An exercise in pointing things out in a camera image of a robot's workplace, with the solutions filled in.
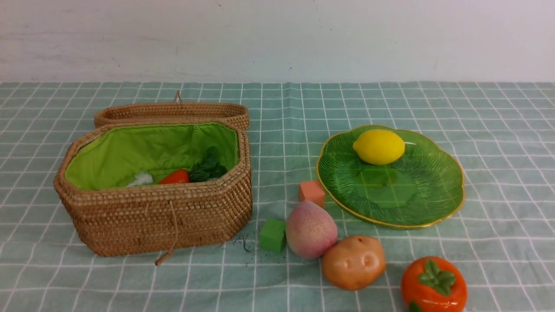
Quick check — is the red pepper with green leaves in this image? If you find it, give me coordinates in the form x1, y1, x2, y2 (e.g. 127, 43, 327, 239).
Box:
158, 146, 228, 185

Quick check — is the pink peach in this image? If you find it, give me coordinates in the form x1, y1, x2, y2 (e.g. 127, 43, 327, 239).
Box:
286, 200, 338, 260

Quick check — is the yellow lemon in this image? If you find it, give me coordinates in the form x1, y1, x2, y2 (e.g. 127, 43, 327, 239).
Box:
353, 130, 405, 166

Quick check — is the brown potato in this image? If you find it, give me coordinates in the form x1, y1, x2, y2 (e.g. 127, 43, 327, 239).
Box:
322, 235, 386, 291

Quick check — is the orange persimmon green calyx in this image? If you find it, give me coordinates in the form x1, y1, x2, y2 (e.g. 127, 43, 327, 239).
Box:
401, 256, 468, 312

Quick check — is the orange foam cube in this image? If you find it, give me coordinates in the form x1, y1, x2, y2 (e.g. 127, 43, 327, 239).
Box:
298, 180, 326, 208

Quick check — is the green foam cube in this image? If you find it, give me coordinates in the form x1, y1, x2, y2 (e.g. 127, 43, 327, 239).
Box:
258, 218, 286, 254

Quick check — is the woven wicker basket lid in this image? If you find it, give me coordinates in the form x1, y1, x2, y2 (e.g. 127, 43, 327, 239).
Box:
94, 91, 250, 130

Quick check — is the green glass leaf plate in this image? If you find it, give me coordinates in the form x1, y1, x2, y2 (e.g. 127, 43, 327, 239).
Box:
317, 124, 465, 229

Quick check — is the woven wicker basket green lining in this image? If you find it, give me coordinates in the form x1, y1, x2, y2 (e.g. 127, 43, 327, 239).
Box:
53, 120, 253, 258

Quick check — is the green checkered tablecloth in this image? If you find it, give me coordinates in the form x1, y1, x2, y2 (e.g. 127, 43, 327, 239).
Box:
0, 81, 555, 312

